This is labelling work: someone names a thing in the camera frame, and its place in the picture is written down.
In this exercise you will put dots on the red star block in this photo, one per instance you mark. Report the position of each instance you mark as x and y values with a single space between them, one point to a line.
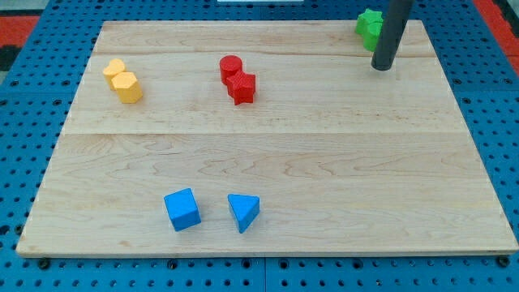
241 87

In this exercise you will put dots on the green star block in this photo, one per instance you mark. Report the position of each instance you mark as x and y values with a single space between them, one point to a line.
369 23

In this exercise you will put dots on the blue triangle block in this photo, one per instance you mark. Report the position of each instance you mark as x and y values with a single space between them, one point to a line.
245 209

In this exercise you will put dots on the light wooden board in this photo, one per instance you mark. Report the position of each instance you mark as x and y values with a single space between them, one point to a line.
346 160

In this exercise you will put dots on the red cylinder block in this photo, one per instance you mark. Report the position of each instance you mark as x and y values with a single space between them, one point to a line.
229 65

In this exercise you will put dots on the blue cube block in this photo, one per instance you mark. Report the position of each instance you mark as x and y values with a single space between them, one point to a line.
182 209

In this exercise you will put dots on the yellow hexagon block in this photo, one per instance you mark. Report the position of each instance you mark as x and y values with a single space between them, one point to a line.
127 87

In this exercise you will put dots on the green cylinder block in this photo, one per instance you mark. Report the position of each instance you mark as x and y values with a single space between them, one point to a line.
371 37

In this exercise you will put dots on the yellow heart block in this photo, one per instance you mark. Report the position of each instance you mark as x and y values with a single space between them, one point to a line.
115 67

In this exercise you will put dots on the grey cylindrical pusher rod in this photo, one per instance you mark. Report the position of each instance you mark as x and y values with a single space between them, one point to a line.
391 33

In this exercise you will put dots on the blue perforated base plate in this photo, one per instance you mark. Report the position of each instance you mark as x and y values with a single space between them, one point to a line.
39 88

